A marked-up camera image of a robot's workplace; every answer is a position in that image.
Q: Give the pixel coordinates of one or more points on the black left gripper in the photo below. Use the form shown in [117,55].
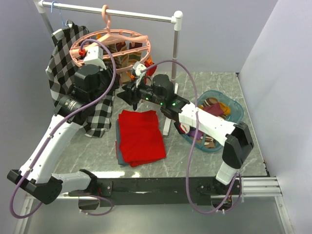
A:
[108,72]

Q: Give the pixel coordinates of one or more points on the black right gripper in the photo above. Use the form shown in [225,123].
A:
[131,90]

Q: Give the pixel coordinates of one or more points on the navy patterned sock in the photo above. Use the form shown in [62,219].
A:
[134,105]

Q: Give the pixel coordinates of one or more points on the pink round sock hanger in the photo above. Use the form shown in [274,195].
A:
[117,41]

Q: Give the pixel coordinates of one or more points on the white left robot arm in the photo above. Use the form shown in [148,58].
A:
[36,176]

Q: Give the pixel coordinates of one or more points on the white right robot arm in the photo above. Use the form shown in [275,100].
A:
[235,138]

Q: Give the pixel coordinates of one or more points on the striped beige sock left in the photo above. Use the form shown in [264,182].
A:
[125,63]

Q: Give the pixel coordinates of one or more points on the striped beige sock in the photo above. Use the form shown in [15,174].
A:
[125,63]
[135,56]

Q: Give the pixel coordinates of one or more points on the striped beige sock right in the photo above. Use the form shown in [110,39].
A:
[135,56]

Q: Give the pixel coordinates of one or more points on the black white checkered shirt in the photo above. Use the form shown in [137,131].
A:
[60,72]

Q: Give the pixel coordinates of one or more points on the red folded cloth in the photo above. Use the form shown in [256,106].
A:
[141,139]

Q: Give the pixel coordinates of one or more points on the grey folded cloth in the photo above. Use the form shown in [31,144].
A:
[120,159]

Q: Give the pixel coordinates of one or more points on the teal plastic basket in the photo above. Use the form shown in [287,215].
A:
[195,118]

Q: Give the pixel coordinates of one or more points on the maroon sock in basket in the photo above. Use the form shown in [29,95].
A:
[214,109]

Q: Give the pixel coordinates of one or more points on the silver clothes rack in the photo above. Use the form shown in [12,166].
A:
[153,18]

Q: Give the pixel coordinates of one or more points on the brown white striped sock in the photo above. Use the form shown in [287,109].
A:
[208,142]

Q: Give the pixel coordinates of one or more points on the yellow sock in basket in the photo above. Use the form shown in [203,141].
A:
[226,109]

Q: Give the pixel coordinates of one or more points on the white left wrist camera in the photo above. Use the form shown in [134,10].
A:
[93,56]

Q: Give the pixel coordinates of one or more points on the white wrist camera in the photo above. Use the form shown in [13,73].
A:
[139,72]
[93,56]

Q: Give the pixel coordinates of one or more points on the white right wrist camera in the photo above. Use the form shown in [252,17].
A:
[139,72]

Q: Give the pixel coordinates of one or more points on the blue wire hanger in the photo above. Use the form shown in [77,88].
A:
[53,6]

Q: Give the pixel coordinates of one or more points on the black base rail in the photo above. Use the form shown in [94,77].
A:
[156,191]

